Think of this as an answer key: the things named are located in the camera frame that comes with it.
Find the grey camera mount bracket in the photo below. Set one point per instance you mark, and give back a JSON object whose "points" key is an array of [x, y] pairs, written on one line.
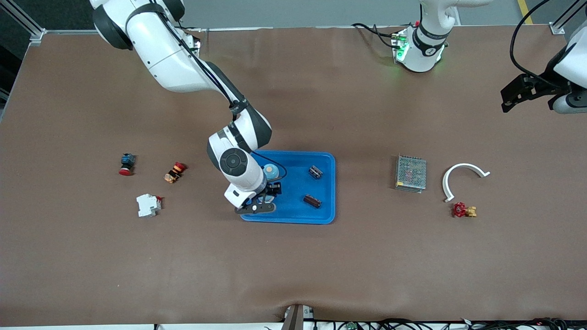
{"points": [[296, 316]]}

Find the white curved pipe clamp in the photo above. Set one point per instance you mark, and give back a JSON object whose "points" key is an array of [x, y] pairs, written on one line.
{"points": [[451, 172]]}

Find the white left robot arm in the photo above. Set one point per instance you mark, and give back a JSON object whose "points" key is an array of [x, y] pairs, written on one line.
{"points": [[419, 50]]}

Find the metal mesh power supply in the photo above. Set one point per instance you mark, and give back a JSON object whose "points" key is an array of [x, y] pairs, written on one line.
{"points": [[411, 173]]}

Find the blue desk bell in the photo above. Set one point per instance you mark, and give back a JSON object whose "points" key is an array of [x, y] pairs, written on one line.
{"points": [[271, 171], [267, 199]]}

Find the small black capacitor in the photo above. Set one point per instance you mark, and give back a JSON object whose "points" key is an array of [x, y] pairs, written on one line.
{"points": [[315, 172]]}

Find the aluminium corner bracket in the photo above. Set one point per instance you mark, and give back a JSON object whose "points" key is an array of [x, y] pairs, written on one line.
{"points": [[557, 28], [38, 35]]}

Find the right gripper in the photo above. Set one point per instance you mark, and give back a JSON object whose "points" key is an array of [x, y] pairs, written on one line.
{"points": [[273, 188]]}

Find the long brown electrolytic capacitor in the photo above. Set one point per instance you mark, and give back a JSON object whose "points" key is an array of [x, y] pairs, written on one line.
{"points": [[312, 201]]}

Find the orange red push button switch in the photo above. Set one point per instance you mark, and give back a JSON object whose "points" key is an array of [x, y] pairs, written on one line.
{"points": [[174, 173]]}

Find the red blue emergency stop button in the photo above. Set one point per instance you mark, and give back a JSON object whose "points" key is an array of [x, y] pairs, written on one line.
{"points": [[126, 164]]}

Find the blue plastic tray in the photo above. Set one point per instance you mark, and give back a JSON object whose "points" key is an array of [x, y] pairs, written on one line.
{"points": [[296, 185]]}

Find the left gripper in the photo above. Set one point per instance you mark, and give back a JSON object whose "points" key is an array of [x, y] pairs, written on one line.
{"points": [[535, 84]]}

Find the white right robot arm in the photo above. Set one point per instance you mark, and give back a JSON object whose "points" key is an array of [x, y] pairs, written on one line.
{"points": [[160, 50]]}

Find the white circuit breaker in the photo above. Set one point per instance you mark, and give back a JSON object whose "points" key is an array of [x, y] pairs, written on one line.
{"points": [[147, 205]]}

